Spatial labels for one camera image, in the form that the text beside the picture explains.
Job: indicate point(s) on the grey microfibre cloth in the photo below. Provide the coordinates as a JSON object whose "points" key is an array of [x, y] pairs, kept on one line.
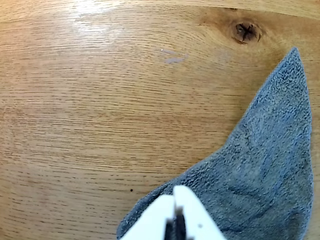
{"points": [[265, 162]]}

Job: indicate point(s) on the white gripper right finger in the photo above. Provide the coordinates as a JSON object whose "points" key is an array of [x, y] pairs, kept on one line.
{"points": [[197, 215]]}

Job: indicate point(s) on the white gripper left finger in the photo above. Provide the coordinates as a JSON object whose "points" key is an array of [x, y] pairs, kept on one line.
{"points": [[152, 217]]}

